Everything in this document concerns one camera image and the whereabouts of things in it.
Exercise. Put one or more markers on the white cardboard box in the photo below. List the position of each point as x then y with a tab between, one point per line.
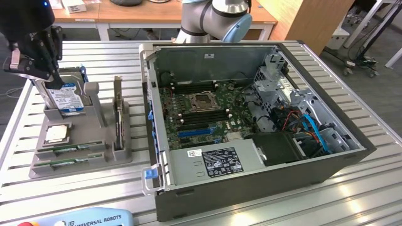
75	7

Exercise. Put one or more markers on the blue case latch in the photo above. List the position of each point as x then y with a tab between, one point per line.
149	173

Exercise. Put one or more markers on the wooden cabinet panel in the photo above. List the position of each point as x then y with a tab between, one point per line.
307	21

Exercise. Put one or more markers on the blue card retainer strip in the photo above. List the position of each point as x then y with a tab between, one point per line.
149	117

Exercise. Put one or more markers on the wooden desk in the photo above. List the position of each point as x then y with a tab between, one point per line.
137	14

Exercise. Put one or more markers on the grey plastic disk bay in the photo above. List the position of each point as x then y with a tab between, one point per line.
332	139

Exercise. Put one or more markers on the silver CPU chip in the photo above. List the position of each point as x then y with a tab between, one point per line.
56	133

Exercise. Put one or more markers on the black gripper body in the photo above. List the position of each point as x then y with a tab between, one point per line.
21	16

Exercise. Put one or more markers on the white table frame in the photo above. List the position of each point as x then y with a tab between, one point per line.
370	21

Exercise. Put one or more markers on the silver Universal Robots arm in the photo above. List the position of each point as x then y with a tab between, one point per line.
214	16

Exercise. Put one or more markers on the green motherboard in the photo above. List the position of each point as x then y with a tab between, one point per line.
171	117

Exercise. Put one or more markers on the black RAM slot bank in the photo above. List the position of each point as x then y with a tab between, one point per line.
203	117
194	87

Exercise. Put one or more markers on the metal disk bay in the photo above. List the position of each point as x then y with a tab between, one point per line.
270	89

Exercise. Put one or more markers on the green RAM stick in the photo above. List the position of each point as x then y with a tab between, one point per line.
72	161
73	148

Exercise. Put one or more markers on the graphics card with metal bracket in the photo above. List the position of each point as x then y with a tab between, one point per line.
117	113

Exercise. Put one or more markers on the black open PC case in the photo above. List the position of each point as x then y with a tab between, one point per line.
238	195

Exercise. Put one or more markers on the hard disk with blue label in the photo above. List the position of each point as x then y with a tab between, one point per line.
67	99

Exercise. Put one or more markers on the blue expansion slot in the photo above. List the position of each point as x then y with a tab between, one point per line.
192	132

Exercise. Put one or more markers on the metal CPU socket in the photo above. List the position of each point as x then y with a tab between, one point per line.
202	100

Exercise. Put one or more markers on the grey parts rack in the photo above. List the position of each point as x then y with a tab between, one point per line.
84	131

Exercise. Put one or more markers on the grey power supply unit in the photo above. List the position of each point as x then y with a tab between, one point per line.
184	164

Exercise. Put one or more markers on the black fan shroud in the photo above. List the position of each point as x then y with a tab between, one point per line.
276	148

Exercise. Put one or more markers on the Universal Robots teach pendant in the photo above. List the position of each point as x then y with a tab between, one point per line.
87	217

